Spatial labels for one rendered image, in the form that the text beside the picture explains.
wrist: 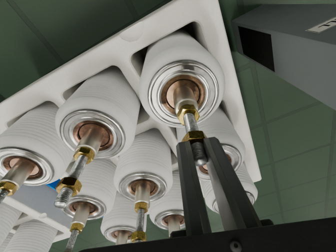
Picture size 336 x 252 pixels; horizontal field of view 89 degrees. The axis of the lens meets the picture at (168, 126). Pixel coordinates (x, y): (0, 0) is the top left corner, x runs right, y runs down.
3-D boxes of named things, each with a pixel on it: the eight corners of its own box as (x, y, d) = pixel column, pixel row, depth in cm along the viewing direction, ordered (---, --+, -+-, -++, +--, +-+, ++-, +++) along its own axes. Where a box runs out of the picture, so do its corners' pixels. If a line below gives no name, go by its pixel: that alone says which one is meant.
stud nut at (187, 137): (197, 152, 13) (199, 160, 12) (177, 145, 13) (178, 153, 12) (212, 134, 12) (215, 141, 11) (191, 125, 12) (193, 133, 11)
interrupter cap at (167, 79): (232, 80, 18) (234, 82, 17) (192, 131, 22) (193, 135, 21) (168, 43, 16) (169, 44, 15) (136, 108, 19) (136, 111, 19)
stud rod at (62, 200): (85, 145, 20) (52, 208, 14) (86, 139, 19) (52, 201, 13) (94, 147, 20) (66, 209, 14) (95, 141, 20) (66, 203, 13)
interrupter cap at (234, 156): (247, 164, 26) (249, 168, 25) (202, 184, 28) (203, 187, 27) (227, 132, 22) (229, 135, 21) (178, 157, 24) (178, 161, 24)
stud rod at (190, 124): (187, 110, 17) (202, 169, 11) (178, 106, 17) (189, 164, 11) (192, 102, 17) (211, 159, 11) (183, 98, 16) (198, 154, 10)
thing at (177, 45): (206, 43, 32) (247, 76, 18) (180, 86, 37) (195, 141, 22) (161, 15, 29) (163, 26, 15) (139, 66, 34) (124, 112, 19)
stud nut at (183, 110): (190, 124, 16) (191, 129, 16) (174, 117, 16) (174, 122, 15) (201, 107, 15) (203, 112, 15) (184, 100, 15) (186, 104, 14)
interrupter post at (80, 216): (74, 204, 30) (66, 224, 27) (84, 200, 29) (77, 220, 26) (84, 210, 31) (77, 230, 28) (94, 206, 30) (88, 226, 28)
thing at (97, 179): (81, 135, 43) (41, 203, 29) (110, 119, 41) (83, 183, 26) (107, 158, 48) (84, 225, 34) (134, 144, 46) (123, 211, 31)
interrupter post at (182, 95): (198, 90, 18) (204, 104, 16) (186, 107, 20) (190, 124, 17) (178, 80, 18) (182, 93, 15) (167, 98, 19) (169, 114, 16)
